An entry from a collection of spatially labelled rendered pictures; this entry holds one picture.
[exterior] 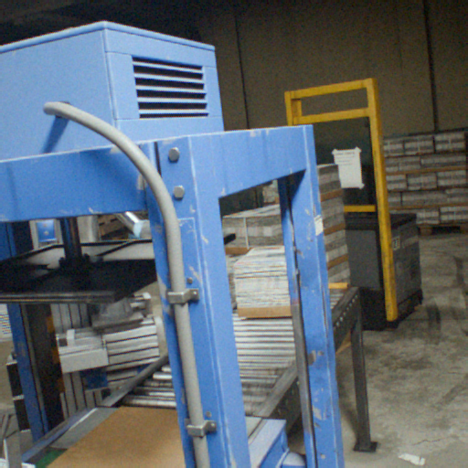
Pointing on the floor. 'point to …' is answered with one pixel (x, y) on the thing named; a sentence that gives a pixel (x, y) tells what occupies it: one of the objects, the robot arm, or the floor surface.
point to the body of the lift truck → (364, 249)
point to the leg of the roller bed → (360, 383)
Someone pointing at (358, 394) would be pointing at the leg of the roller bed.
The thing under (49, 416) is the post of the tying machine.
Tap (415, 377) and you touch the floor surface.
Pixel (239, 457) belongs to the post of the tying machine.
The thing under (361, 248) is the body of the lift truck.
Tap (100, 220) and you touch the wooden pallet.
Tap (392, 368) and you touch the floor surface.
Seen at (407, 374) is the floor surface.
